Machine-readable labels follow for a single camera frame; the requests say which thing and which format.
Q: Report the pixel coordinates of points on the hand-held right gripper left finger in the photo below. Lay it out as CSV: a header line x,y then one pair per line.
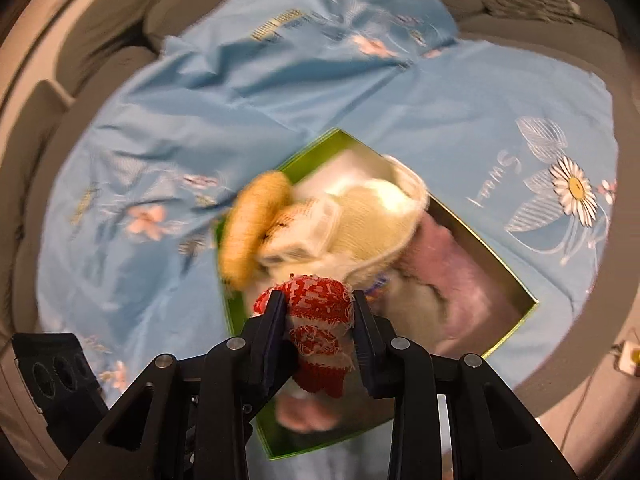
x,y
275,340

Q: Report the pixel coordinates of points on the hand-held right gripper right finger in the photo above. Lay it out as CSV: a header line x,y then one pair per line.
x,y
367,345

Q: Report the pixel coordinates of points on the red and white sock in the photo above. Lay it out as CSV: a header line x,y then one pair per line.
x,y
315,295

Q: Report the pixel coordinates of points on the purple sock with grey toe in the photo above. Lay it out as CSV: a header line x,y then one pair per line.
x,y
450,270

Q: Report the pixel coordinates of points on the yellow and white plush sock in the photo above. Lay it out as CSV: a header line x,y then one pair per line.
x,y
370,220

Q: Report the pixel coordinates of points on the green box with mirrored inside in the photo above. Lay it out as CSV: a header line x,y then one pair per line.
x,y
480,245

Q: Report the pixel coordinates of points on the light blue floral bedsheet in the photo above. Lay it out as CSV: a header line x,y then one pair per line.
x,y
200,110

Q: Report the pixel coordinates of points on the grey sofa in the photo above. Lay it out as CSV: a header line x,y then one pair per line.
x,y
525,30

